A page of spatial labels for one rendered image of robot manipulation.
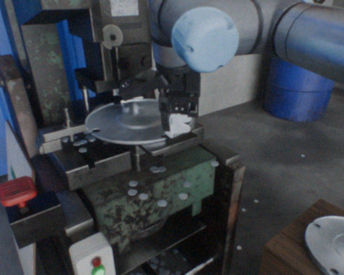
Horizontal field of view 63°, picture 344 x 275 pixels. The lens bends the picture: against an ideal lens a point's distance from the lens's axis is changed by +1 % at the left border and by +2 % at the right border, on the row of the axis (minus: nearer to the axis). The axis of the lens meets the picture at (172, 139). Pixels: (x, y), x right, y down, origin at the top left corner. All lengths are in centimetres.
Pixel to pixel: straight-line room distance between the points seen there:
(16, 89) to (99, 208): 52
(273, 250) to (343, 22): 80
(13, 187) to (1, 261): 99
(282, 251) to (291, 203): 79
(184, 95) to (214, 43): 21
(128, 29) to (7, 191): 45
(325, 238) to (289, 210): 66
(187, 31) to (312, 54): 14
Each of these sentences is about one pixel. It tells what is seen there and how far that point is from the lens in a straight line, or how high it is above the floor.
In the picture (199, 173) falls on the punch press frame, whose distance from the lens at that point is 85.
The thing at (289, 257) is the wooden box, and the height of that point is 35.
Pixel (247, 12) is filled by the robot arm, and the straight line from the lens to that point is 41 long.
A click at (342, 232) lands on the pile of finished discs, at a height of 37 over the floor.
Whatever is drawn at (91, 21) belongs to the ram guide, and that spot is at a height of 104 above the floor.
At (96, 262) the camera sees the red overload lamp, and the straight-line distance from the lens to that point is 63.
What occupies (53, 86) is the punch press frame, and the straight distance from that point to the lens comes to 98.
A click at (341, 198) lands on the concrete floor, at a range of 196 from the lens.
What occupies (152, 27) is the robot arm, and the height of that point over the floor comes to 104.
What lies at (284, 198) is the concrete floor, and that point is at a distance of 182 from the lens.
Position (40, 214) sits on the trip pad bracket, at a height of 70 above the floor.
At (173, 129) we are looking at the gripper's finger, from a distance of 62.
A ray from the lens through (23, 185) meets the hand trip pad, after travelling 62.
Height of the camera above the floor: 110
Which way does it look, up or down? 28 degrees down
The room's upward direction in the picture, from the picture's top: straight up
